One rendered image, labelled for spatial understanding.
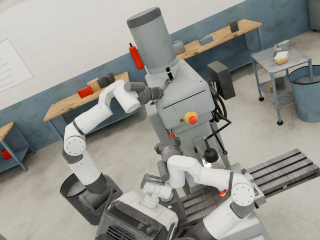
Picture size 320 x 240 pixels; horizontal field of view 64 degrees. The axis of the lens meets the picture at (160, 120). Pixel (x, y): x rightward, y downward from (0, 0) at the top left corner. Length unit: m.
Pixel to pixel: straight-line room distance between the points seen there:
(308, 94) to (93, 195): 3.02
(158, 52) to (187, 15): 4.24
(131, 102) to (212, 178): 0.41
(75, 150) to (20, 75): 5.07
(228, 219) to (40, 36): 5.19
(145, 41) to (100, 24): 4.07
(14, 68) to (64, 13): 1.52
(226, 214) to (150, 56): 0.91
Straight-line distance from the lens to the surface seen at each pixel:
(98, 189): 1.12
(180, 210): 1.76
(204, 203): 1.88
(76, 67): 5.71
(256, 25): 5.34
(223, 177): 0.97
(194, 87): 1.16
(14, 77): 6.07
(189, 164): 0.97
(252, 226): 1.83
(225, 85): 1.69
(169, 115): 1.18
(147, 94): 1.05
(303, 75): 3.99
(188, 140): 1.43
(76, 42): 5.59
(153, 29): 1.43
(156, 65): 1.48
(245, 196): 0.95
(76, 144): 0.98
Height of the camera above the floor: 2.37
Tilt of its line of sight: 28 degrees down
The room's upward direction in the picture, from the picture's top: 25 degrees counter-clockwise
